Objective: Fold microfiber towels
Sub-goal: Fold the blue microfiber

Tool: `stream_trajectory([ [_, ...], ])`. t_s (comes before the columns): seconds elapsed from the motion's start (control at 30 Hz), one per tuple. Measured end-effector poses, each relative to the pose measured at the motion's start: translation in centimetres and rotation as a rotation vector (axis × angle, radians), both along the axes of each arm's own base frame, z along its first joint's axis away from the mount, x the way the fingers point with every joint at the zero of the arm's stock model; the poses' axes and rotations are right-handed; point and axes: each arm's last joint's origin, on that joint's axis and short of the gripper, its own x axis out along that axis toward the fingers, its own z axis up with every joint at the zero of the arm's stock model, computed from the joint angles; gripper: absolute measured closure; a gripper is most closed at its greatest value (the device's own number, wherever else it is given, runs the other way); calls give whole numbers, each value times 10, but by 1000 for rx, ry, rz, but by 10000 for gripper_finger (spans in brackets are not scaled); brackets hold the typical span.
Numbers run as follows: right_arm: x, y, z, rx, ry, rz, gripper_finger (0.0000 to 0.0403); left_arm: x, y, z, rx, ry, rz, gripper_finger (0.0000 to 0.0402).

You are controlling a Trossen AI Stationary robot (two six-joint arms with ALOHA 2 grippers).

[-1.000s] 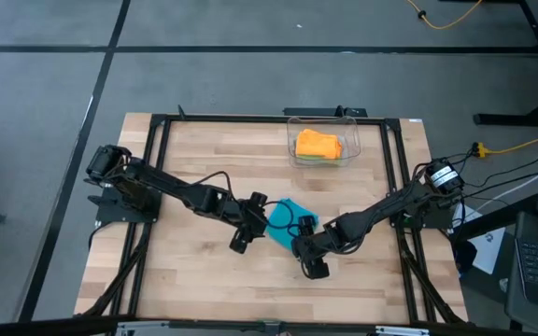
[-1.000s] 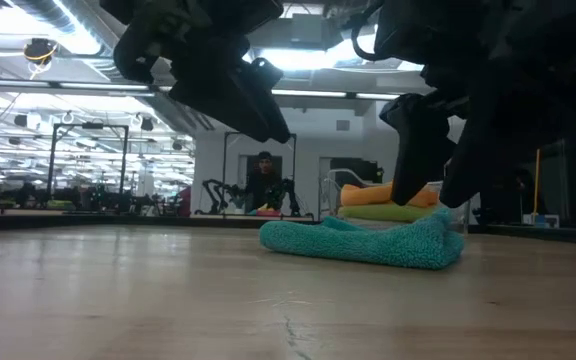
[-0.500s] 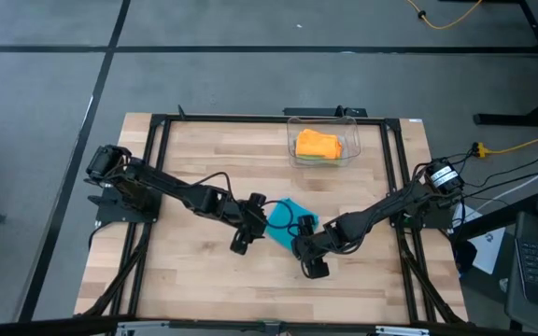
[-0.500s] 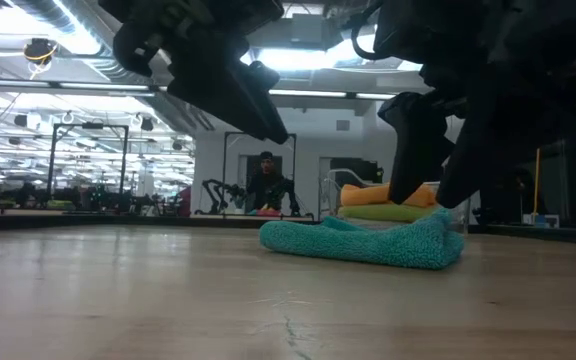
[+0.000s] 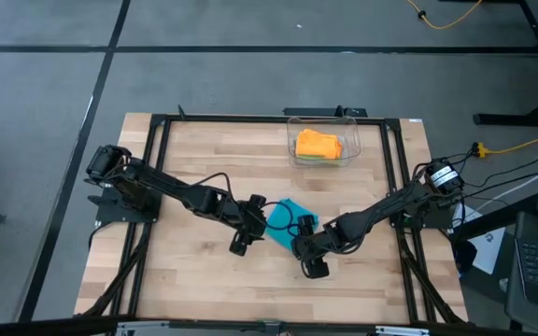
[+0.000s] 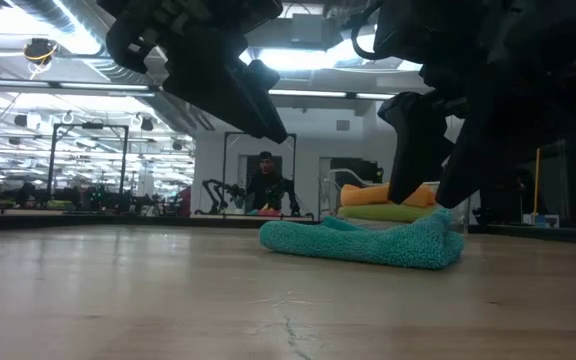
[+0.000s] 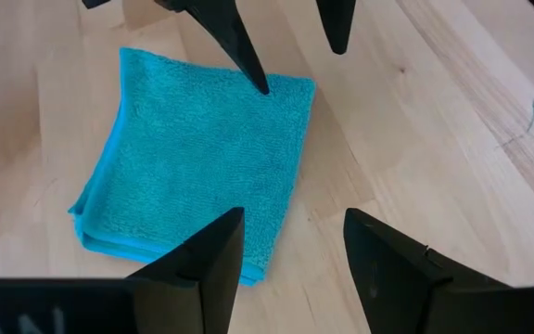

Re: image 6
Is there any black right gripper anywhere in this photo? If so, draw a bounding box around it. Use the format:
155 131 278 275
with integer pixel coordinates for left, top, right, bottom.
367 0 560 210

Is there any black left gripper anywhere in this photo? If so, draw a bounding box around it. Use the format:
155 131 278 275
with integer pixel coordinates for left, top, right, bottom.
105 0 290 145

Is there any lime green microfiber towel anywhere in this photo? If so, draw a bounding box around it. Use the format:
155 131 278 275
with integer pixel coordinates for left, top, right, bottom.
337 203 440 224

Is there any orange microfiber towel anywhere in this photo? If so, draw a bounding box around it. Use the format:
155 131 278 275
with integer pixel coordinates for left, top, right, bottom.
340 182 437 209

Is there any teal microfiber towel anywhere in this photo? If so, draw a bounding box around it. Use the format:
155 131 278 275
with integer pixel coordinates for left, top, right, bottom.
258 208 466 272

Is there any person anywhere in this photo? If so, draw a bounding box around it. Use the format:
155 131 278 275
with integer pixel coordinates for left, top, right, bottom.
246 150 285 212

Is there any blue white box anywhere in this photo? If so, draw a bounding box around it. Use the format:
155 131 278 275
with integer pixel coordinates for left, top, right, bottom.
521 212 561 230

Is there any clear plastic bin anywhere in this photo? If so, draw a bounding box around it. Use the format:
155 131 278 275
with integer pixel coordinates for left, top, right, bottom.
320 168 472 234

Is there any background work table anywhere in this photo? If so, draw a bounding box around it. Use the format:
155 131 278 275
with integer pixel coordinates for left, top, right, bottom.
193 212 319 231

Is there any long ceiling light bar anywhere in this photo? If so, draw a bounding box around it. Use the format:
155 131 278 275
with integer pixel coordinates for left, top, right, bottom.
0 77 399 101

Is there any dark background robot station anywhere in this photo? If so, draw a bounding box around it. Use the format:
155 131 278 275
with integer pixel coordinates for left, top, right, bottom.
15 182 189 217

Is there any black background gantry frame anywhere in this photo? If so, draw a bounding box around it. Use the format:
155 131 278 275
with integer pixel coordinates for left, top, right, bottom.
221 130 298 217
47 122 130 196

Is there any yellow extension cord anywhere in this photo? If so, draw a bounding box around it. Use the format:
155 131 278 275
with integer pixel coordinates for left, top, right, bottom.
532 147 542 216

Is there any hanging black cable reel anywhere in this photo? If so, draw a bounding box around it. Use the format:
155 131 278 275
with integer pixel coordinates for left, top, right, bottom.
22 37 60 66

